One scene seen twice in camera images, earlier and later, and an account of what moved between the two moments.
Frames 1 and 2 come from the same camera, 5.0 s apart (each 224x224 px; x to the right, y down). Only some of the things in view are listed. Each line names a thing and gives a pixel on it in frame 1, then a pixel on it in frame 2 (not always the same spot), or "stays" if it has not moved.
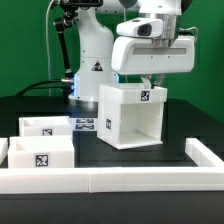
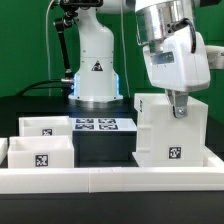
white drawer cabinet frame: [130, 116] to [165, 140]
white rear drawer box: [46, 126] stays
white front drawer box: [41, 152] stays
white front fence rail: [111, 180] stays
